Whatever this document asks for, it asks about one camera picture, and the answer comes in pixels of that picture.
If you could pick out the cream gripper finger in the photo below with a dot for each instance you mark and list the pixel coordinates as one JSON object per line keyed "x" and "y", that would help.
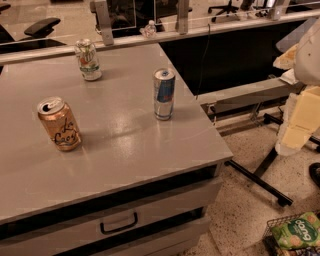
{"x": 301, "y": 119}

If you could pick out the silver blue Red Bull can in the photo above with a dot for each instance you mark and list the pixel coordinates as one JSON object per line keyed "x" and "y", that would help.
{"x": 164, "y": 88}

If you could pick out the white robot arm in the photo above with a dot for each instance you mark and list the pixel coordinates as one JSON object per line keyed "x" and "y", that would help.
{"x": 304, "y": 57}

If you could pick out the white green soda can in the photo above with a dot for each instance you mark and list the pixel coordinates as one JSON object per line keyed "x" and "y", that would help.
{"x": 87, "y": 59}

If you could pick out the orange LaCroix can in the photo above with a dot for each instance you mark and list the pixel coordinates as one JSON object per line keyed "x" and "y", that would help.
{"x": 59, "y": 122}

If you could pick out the black metal floor stand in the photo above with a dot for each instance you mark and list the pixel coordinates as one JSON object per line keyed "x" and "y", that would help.
{"x": 282, "y": 199}

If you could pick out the green snack bag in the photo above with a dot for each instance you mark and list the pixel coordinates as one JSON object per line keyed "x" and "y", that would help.
{"x": 298, "y": 233}

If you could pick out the black swivel chair base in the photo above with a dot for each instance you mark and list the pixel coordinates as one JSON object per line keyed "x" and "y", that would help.
{"x": 222, "y": 10}

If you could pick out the small clear plastic bottle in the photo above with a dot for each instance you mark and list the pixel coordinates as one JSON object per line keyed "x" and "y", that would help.
{"x": 149, "y": 31}

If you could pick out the grey cabinet drawer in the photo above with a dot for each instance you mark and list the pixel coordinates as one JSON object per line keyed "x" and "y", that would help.
{"x": 159, "y": 225}

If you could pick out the black office chair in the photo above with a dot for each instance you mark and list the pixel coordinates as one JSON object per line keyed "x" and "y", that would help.
{"x": 27, "y": 26}

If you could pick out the black wire basket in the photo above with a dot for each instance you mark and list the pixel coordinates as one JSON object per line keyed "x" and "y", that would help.
{"x": 272, "y": 246}

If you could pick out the grey metal divider bracket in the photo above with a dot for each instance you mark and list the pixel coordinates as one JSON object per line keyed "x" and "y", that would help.
{"x": 182, "y": 17}
{"x": 100, "y": 8}

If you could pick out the black drawer handle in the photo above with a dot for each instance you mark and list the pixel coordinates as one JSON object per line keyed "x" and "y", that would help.
{"x": 118, "y": 223}

